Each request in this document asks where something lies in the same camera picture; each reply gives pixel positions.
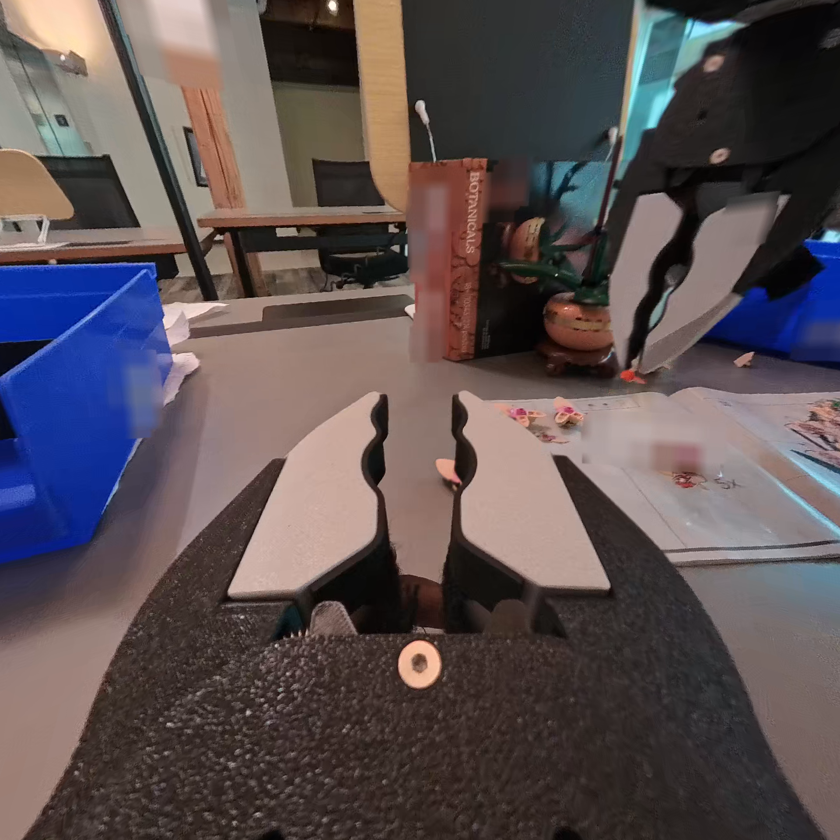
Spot brown black toy set box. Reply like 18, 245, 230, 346
408, 156, 622, 363

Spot beige chair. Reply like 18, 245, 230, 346
0, 147, 75, 221

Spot clear acrylic stand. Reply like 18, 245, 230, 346
0, 213, 52, 246

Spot black desk cable cover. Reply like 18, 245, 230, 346
261, 293, 416, 323

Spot toy orchid plant in pot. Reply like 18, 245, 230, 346
535, 126, 624, 379

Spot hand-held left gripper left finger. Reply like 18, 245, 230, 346
226, 391, 389, 601

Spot framed wall picture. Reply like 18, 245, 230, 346
183, 126, 210, 189

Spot white paper towels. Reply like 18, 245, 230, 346
160, 300, 230, 406

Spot cream curved panel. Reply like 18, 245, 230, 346
354, 0, 414, 212

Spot wooden pillar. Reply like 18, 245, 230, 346
181, 85, 249, 211

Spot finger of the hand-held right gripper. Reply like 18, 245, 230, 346
608, 191, 698, 371
638, 191, 783, 376

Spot wooden table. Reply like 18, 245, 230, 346
198, 205, 410, 298
0, 225, 217, 265

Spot dark divider panel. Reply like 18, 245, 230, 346
401, 0, 637, 164

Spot black office chair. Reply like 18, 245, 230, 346
36, 153, 180, 281
312, 158, 410, 291

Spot blue plastic bin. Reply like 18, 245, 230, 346
0, 262, 174, 567
699, 238, 840, 363

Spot white tipped thin rod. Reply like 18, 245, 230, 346
414, 98, 440, 162

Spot grey desk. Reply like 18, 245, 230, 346
0, 293, 840, 840

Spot black partition post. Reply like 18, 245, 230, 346
98, 0, 221, 303

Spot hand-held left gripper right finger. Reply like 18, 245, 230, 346
450, 390, 614, 594

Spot white instruction booklet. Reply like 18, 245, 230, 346
490, 386, 840, 567

